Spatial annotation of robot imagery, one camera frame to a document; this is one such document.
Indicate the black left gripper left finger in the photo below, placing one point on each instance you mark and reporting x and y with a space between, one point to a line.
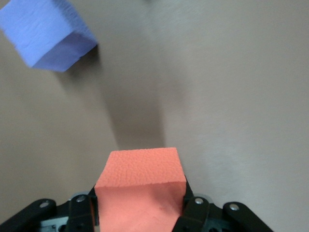
79 212

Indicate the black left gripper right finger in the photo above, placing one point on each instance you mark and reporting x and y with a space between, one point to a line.
200 215

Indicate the orange foam cube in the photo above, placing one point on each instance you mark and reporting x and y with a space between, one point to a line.
140 188

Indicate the purple foam cube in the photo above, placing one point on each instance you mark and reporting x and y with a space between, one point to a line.
41 31

